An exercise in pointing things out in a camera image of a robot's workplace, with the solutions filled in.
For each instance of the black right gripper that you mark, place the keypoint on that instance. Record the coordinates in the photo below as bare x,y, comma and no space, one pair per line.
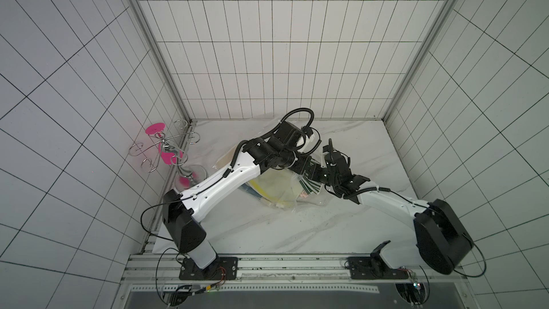
334,167

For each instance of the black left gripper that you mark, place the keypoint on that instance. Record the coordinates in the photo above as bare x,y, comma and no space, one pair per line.
304,164

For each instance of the green white striped towel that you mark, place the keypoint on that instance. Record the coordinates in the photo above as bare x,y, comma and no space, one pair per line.
310,187

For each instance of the pale yellow towel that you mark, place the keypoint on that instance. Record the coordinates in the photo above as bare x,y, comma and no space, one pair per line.
280,188

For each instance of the clear plastic vacuum bag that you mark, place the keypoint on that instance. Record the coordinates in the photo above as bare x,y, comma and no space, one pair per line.
299,117

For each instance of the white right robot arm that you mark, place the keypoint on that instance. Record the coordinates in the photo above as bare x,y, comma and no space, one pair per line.
437,238

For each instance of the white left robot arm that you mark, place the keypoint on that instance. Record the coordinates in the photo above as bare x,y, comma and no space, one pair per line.
183,212

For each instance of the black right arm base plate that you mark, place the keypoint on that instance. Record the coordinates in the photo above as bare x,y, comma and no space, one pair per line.
373,267

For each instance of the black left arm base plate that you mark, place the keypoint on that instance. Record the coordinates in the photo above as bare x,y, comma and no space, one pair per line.
222,268

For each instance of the aluminium mounting rail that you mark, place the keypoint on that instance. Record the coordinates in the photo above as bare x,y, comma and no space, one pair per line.
285,281

